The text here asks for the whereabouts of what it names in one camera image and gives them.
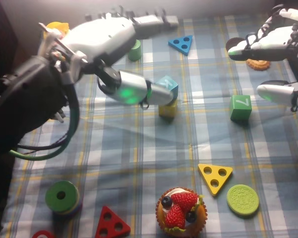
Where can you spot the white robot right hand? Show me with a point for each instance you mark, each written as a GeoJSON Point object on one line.
{"type": "Point", "coordinates": [101, 39]}

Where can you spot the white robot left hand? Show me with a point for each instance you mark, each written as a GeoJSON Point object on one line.
{"type": "Point", "coordinates": [270, 42]}

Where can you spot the green number cube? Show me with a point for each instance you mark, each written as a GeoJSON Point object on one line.
{"type": "Point", "coordinates": [241, 110]}

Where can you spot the light blue letter cube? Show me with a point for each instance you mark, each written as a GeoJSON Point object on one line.
{"type": "Point", "coordinates": [167, 83]}

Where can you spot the yellow toy biscuit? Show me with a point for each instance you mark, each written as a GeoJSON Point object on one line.
{"type": "Point", "coordinates": [258, 65]}

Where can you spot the green cylinder block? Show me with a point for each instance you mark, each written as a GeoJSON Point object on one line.
{"type": "Point", "coordinates": [135, 53]}

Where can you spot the brown sandwich cookie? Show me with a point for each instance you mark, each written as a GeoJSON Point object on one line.
{"type": "Point", "coordinates": [232, 42]}

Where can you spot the orange cream toy cupcake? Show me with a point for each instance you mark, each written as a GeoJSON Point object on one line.
{"type": "Point", "coordinates": [58, 26]}

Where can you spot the blue triangle block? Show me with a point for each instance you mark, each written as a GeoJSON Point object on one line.
{"type": "Point", "coordinates": [180, 42]}

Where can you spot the yellow toy cube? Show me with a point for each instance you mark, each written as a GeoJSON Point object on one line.
{"type": "Point", "coordinates": [167, 110]}

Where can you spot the blue plaid tablecloth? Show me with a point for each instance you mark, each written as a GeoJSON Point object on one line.
{"type": "Point", "coordinates": [139, 148]}

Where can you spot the yellow triangle block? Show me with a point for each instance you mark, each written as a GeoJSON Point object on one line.
{"type": "Point", "coordinates": [215, 175]}

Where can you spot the green sandwich cookie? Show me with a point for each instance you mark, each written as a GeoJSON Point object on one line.
{"type": "Point", "coordinates": [243, 200]}

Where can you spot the red triangle block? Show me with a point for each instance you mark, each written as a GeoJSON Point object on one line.
{"type": "Point", "coordinates": [110, 224]}

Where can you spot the strawberry toy cupcake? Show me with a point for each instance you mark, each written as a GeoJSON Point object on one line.
{"type": "Point", "coordinates": [181, 210]}

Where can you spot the red letter cylinder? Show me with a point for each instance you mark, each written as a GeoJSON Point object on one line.
{"type": "Point", "coordinates": [36, 235]}

